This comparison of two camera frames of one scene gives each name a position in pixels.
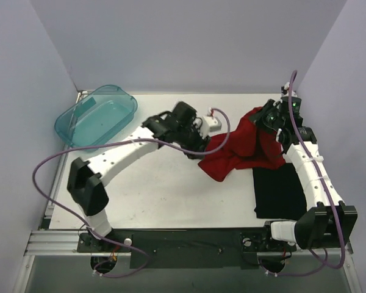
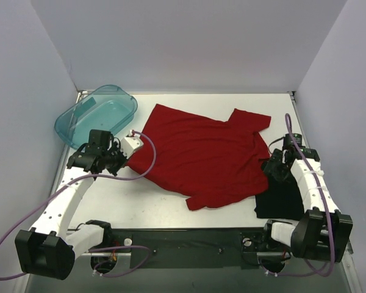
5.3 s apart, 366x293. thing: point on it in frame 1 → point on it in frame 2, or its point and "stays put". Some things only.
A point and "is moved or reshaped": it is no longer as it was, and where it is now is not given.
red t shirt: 251,146 is moved or reshaped
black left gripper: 197,145 → 116,162
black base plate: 226,248 stays put
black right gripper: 263,116 → 274,165
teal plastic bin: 90,119 stays put
